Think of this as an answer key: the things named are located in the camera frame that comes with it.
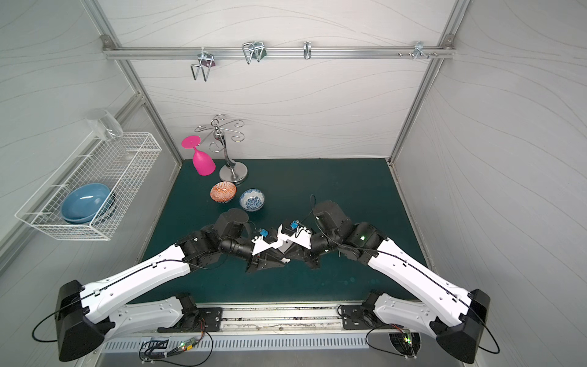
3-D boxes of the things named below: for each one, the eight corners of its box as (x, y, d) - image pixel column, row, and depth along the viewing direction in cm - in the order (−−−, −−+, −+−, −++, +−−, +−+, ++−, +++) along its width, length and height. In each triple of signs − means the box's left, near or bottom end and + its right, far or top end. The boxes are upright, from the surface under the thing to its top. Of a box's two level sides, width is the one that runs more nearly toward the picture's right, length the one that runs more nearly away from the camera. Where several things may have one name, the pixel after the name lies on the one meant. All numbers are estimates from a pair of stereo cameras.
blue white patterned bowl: (240, 211, 102) (237, 205, 98) (243, 194, 108) (241, 188, 104) (263, 211, 102) (262, 205, 98) (265, 194, 108) (264, 188, 104)
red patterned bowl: (209, 204, 104) (206, 198, 101) (215, 187, 111) (212, 181, 107) (236, 204, 104) (234, 198, 101) (240, 187, 111) (238, 181, 107)
